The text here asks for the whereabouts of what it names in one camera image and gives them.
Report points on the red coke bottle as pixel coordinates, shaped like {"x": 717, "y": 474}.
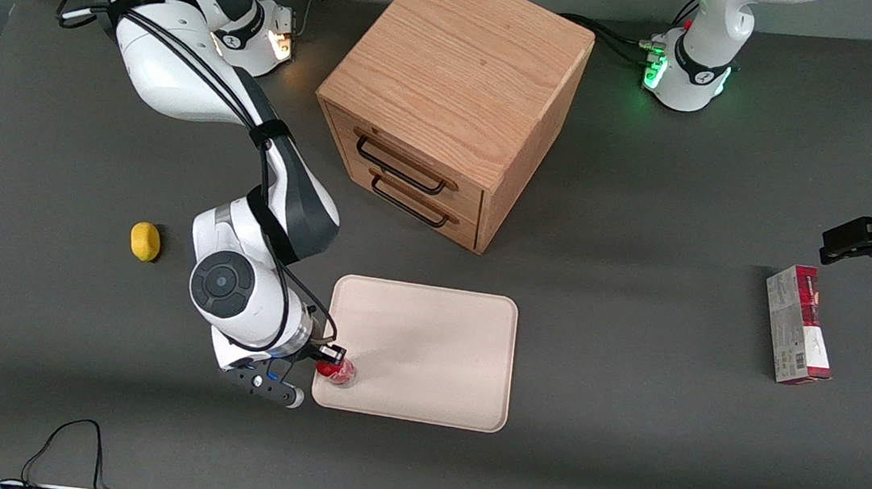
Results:
{"x": 340, "y": 374}

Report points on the wooden drawer front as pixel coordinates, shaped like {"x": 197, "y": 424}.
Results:
{"x": 405, "y": 156}
{"x": 406, "y": 217}

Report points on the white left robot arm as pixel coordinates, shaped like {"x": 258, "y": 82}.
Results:
{"x": 697, "y": 69}

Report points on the yellow lemon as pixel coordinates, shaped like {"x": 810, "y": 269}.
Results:
{"x": 145, "y": 241}

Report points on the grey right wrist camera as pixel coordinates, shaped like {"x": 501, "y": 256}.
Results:
{"x": 263, "y": 384}

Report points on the beige plastic tray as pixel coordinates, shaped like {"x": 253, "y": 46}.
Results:
{"x": 425, "y": 349}

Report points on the red and grey carton box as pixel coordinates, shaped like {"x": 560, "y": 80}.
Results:
{"x": 791, "y": 330}

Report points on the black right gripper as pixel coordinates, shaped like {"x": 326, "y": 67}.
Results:
{"x": 315, "y": 353}

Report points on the wooden drawer cabinet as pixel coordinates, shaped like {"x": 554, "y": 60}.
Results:
{"x": 462, "y": 69}

